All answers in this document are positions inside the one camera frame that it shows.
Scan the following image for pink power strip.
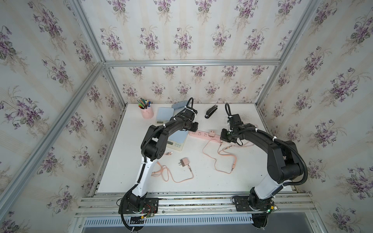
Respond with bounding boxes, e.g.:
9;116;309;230
189;131;221;143

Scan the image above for pink multi-head charging cable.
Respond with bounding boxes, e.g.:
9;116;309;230
202;139;237;175

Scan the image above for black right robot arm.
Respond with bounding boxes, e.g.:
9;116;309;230
220;103;309;211

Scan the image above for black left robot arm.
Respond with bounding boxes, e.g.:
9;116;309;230
119;97;198;214

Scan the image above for black stapler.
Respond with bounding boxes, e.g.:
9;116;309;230
205;105;218;119

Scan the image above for pink charger adapter with prongs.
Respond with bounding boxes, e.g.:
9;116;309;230
179;157;189;167

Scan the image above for blue fabric pencil case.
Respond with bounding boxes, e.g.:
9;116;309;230
172;101;188;110

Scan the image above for pink pen holder cup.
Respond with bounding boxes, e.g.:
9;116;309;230
141;106;154;119

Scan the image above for coloured pens bundle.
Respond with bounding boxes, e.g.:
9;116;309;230
137;98;151;110

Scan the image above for pink power strip cord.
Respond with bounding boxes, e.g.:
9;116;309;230
221;139;257;148

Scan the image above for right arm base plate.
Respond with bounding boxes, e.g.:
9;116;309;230
232;196;275;213

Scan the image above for pink charging cable left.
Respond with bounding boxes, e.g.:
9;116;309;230
151;151;194;184

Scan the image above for aluminium rail frame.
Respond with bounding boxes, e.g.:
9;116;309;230
73;191;317;217

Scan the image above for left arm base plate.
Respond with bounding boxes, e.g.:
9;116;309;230
118;198;159;215

